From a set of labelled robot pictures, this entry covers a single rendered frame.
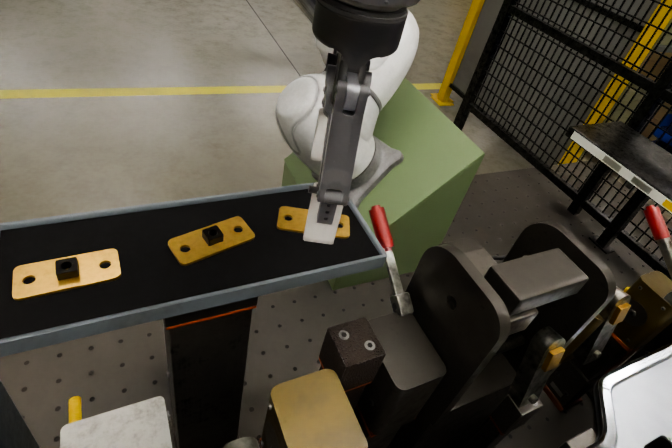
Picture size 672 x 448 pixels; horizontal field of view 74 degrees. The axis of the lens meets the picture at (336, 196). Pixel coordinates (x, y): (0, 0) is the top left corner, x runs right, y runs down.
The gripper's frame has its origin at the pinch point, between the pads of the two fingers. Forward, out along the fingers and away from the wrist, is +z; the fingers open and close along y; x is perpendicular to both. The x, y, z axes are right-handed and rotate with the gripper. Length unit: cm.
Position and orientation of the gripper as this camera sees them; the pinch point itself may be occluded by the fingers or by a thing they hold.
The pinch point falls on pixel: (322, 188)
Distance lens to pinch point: 48.1
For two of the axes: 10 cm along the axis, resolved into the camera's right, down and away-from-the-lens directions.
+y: -0.1, 6.4, -7.7
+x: 9.8, 1.5, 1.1
